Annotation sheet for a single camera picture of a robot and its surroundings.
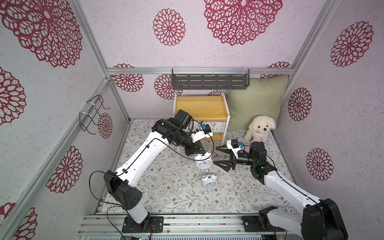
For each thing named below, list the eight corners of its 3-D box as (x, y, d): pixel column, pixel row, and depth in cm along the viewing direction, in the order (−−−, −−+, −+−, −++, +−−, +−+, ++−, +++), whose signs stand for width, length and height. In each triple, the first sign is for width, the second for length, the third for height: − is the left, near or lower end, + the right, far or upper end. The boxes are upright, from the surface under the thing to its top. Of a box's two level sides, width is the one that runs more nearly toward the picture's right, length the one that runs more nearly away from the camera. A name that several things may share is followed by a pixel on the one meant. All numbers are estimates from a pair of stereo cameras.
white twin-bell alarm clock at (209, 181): (203, 189, 87) (204, 183, 79) (202, 182, 90) (203, 175, 82) (215, 187, 88) (218, 181, 80) (214, 180, 91) (216, 173, 83)
